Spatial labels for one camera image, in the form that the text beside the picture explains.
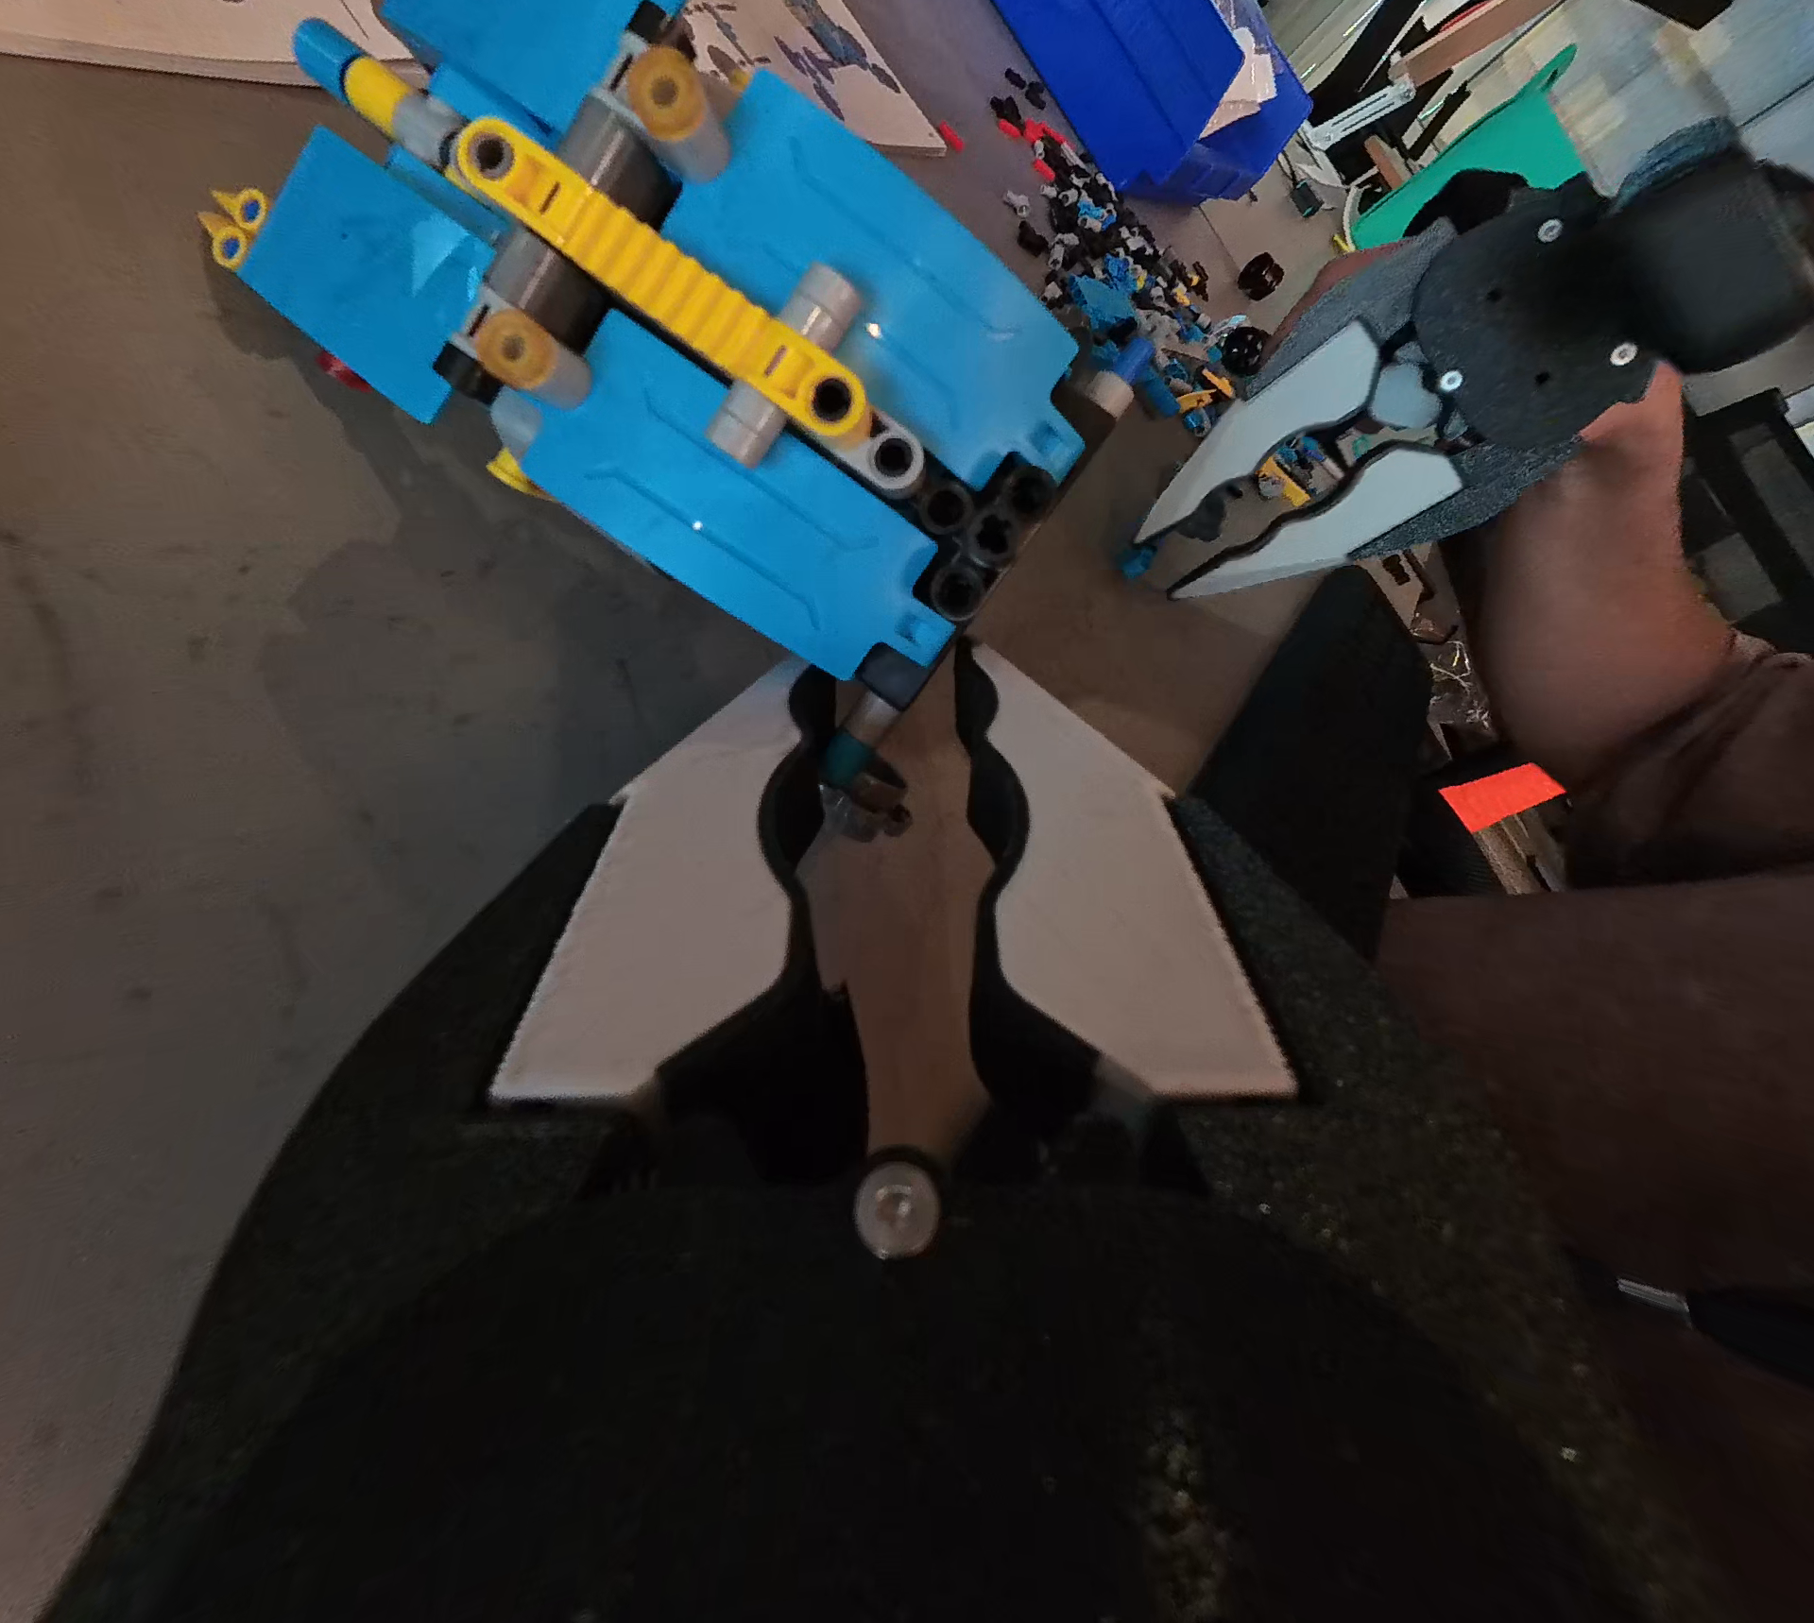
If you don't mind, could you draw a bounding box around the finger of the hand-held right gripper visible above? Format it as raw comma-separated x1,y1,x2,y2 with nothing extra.
1130,315,1390,552
1164,436,1466,604

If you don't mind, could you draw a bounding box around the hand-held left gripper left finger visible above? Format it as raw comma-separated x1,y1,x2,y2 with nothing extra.
485,659,839,1113

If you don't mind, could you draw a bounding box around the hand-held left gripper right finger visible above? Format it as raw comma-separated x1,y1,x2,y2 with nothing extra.
948,637,1302,1107

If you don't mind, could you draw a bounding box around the blue brick-built toy model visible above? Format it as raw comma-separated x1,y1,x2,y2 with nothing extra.
198,0,1090,718

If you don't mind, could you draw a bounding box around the teal plastic container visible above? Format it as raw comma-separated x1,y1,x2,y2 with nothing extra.
1345,41,1589,251

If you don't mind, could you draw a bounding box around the pile of small building pieces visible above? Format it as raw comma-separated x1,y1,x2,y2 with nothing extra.
988,64,1362,519

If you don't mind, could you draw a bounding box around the crumpled clear plastic wrap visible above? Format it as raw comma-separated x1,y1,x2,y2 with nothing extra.
1394,546,1496,739

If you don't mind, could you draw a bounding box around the bright orange object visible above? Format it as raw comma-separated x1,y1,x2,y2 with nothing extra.
1438,761,1568,835

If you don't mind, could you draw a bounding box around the person's brown shirt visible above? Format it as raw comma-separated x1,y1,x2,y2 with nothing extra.
1381,644,1814,1385

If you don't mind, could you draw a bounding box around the wooden chair with black frame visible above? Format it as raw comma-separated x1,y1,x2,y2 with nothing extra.
1303,0,1734,187

